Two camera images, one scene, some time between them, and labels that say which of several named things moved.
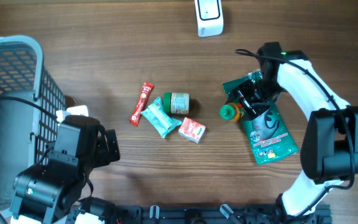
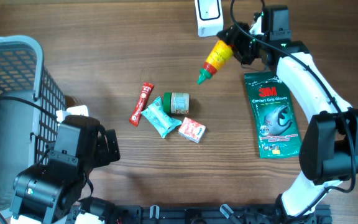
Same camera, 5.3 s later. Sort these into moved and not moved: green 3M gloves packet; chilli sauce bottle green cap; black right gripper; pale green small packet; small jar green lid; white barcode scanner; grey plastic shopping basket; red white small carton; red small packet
Moved: green 3M gloves packet; chilli sauce bottle green cap; black right gripper
Not moved: small jar green lid; red small packet; red white small carton; grey plastic shopping basket; pale green small packet; white barcode scanner
